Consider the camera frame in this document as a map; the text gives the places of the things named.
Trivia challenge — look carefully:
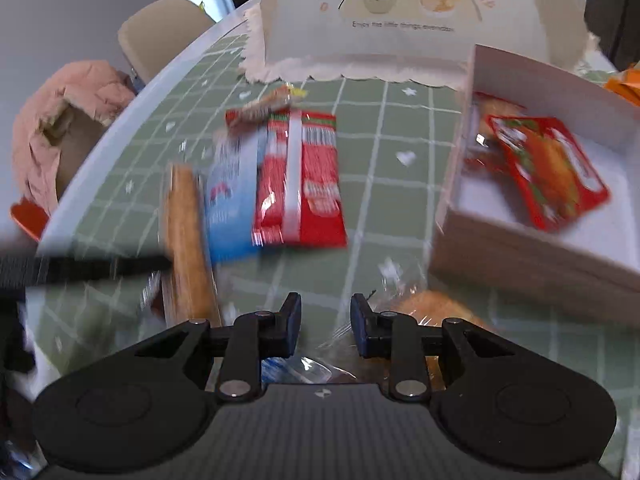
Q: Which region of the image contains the beige chair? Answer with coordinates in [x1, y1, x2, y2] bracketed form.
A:
[117, 0, 217, 83]

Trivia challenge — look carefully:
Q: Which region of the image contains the green checked tablecloth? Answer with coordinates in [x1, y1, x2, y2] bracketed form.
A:
[25, 32, 640, 466]

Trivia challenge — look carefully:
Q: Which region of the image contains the bread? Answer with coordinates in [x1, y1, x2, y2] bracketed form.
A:
[320, 257, 493, 393]

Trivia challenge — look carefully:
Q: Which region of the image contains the long bread stick packet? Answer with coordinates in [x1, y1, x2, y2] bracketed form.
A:
[160, 162, 223, 328]

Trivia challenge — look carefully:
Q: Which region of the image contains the pink cardboard box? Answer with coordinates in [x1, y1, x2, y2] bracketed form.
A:
[431, 44, 640, 301]

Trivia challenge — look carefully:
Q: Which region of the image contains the pink jacket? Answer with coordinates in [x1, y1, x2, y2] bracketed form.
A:
[11, 60, 137, 218]

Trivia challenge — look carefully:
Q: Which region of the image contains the orange red snack packet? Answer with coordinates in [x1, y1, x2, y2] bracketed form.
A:
[462, 91, 528, 171]

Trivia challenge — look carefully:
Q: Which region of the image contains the dark furniture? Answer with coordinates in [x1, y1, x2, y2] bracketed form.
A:
[585, 0, 640, 66]

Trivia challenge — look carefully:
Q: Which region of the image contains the blue white snack packet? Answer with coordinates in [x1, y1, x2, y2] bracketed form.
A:
[202, 127, 271, 263]

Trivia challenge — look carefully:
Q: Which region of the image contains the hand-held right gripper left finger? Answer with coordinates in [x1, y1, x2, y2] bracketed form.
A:
[131, 292, 303, 404]

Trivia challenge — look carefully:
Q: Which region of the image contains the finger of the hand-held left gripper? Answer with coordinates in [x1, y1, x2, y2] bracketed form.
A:
[0, 254, 173, 290]

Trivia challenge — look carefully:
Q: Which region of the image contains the blue printed clear wrapper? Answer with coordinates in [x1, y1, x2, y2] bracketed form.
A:
[260, 355, 333, 386]

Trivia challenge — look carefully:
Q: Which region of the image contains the white cartoon print food cover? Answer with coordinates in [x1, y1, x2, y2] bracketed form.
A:
[239, 0, 601, 85]

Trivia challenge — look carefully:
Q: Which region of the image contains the red wafer packet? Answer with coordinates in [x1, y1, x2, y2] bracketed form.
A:
[251, 110, 348, 248]

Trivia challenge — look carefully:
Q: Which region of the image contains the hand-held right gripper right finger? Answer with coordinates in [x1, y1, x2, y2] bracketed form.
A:
[350, 292, 521, 403]

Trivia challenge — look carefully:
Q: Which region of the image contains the red packet with orange picture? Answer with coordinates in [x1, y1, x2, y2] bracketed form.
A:
[487, 115, 612, 232]

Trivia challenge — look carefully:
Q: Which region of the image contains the small tan snack packet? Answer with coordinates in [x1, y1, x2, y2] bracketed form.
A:
[225, 86, 308, 133]

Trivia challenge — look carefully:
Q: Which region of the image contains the orange object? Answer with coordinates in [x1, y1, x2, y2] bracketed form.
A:
[10, 199, 51, 241]

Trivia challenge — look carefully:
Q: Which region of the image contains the orange snack bag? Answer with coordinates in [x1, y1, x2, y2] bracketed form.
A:
[602, 62, 640, 108]

